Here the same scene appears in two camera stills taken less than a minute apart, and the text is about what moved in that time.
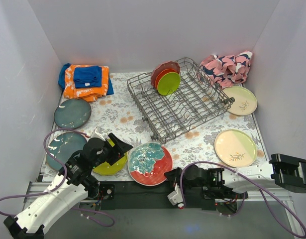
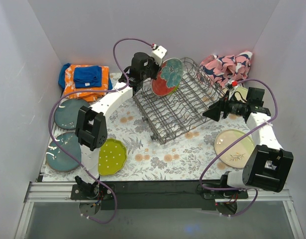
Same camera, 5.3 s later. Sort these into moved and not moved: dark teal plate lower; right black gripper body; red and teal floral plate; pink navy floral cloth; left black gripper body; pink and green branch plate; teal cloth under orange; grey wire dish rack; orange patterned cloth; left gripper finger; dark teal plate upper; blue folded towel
Moved: left gripper finger; red and teal floral plate; right black gripper body; left black gripper body
Not moved: pink navy floral cloth; dark teal plate upper; grey wire dish rack; dark teal plate lower; pink and green branch plate; blue folded towel; teal cloth under orange; orange patterned cloth
